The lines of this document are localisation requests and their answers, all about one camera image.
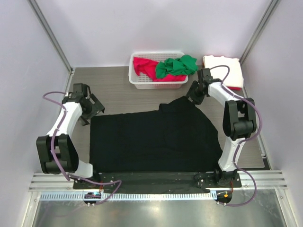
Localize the pink t shirt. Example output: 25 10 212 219
133 57 187 82

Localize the green t shirt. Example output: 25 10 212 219
156 54 198 79

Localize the aluminium frame post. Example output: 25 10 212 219
27 0 73 75
240 0 281 65

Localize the white perforated plastic basket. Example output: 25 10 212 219
128 51 189 89

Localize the folded white t shirt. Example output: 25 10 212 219
204 55 244 88

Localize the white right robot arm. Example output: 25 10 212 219
186 68 257 188

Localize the black t shirt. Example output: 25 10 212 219
89 97 222 173

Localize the white slotted cable duct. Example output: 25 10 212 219
40 191 217 201

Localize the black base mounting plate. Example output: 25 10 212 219
71 172 242 194

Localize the right aluminium frame post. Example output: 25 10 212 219
240 0 281 65

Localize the left aluminium frame post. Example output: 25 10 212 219
27 0 73 75

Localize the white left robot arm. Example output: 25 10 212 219
36 83 105 189

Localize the aluminium front rail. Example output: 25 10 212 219
28 170 288 192

